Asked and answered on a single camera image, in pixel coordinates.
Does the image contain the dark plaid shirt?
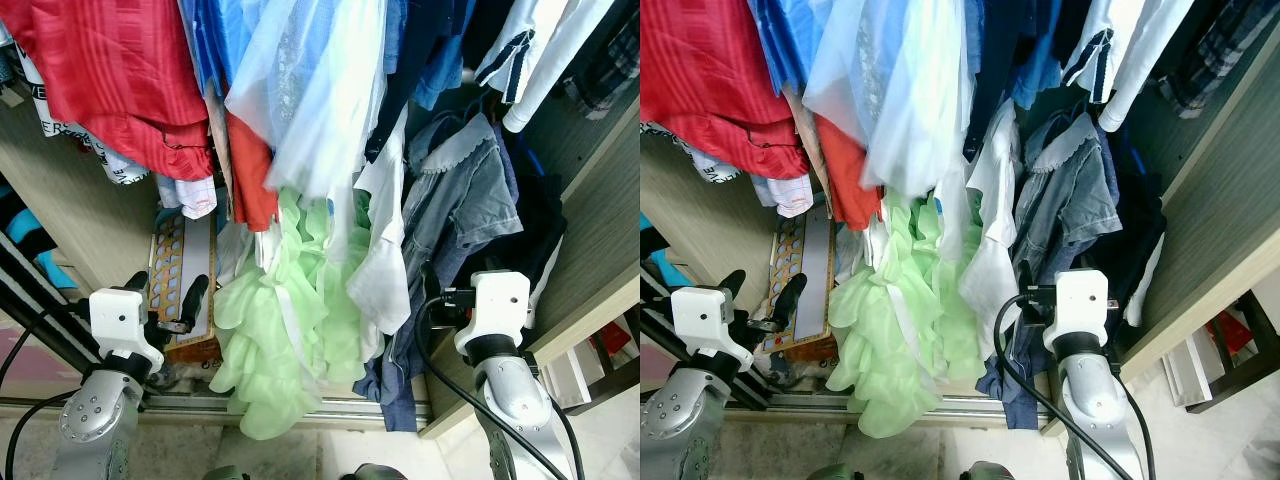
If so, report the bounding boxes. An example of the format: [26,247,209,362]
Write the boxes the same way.
[1164,0,1280,117]
[568,8,641,117]

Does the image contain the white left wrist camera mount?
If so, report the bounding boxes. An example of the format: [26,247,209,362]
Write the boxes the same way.
[669,286,757,374]
[88,287,167,374]

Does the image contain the short black left arm cable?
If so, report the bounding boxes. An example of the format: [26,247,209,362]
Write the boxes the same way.
[3,390,76,480]

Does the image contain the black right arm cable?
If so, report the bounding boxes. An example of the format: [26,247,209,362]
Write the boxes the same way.
[413,292,586,480]
[992,290,1159,480]

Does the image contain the light green ruffled dress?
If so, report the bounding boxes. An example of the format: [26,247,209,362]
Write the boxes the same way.
[208,190,387,442]
[827,190,987,442]

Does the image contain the white flat box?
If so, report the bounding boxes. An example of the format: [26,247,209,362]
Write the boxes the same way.
[1160,328,1218,408]
[540,335,599,409]

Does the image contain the white checked garment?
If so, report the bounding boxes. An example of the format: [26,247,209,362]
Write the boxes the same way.
[754,175,817,220]
[155,175,220,221]

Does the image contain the grey denim shirt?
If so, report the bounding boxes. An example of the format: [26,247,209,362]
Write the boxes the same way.
[975,112,1127,433]
[360,112,527,433]

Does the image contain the light blue sheer dress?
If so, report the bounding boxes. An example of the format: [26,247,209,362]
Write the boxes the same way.
[225,0,393,203]
[804,0,977,203]

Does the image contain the grey wood wardrobe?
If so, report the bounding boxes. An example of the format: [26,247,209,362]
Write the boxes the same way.
[640,40,1280,441]
[0,60,641,441]

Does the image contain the blue shirt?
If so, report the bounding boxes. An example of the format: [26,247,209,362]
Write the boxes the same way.
[750,0,843,97]
[180,0,253,97]

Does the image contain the orange garment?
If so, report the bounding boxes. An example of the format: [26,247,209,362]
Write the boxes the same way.
[814,110,882,232]
[224,110,282,233]

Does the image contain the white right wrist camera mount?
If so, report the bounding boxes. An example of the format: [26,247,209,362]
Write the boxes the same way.
[455,269,532,353]
[1041,267,1112,354]

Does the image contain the metal wardrobe floor rail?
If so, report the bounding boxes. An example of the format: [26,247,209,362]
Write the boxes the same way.
[720,393,1048,433]
[0,393,433,433]

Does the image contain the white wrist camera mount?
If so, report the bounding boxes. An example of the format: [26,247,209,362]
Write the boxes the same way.
[1041,267,1112,354]
[669,286,757,374]
[88,287,167,374]
[455,269,532,353]

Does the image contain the white shirt black lettering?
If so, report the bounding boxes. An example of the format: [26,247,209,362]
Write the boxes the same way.
[0,20,156,187]
[640,118,773,187]

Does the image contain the dark wooden shelf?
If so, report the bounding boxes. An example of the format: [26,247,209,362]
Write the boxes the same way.
[1185,288,1280,417]
[588,308,641,413]

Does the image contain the black garment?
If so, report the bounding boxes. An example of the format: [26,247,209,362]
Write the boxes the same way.
[500,128,568,293]
[1100,128,1168,333]

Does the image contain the red striped shirt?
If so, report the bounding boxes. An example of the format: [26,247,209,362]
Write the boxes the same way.
[640,0,812,182]
[0,0,217,182]

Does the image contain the white polo navy stripes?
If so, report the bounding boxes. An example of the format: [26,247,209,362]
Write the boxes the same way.
[1060,0,1197,134]
[474,0,617,134]

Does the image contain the navy garment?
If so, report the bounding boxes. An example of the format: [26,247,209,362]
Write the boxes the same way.
[964,0,1067,163]
[365,0,473,163]

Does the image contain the plain white garment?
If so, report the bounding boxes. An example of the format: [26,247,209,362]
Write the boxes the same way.
[954,98,1022,337]
[345,108,414,337]

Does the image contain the patterned cardboard box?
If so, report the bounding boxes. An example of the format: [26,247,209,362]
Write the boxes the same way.
[764,204,840,362]
[147,213,224,364]

